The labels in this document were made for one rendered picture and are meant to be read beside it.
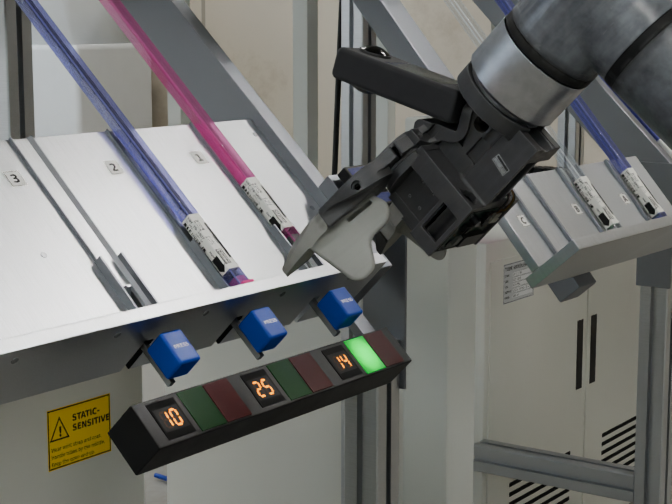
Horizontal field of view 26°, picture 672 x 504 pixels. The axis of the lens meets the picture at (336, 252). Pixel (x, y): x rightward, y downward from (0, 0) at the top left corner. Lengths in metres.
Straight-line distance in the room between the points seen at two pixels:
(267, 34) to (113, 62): 0.57
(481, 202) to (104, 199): 0.33
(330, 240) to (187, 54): 0.45
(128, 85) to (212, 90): 3.60
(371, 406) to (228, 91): 0.34
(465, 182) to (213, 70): 0.46
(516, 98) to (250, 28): 4.18
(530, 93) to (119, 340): 0.35
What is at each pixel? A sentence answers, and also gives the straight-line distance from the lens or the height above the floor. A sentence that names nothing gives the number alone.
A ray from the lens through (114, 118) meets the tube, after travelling 1.27.
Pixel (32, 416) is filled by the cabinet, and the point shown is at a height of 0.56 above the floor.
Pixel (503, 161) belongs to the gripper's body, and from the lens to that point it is 1.03.
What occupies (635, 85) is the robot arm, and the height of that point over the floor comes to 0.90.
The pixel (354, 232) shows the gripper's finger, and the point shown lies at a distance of 1.07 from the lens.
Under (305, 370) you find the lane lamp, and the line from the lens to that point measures 1.21.
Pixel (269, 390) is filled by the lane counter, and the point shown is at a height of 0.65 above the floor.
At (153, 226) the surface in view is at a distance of 1.21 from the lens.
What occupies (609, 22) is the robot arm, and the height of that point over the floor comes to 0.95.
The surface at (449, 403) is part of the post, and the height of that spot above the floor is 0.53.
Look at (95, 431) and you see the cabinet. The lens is 1.55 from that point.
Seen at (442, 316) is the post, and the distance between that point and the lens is 1.60.
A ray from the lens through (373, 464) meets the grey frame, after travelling 1.42.
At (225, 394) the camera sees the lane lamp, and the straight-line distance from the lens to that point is 1.14.
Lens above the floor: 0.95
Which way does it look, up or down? 9 degrees down
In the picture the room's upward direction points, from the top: straight up
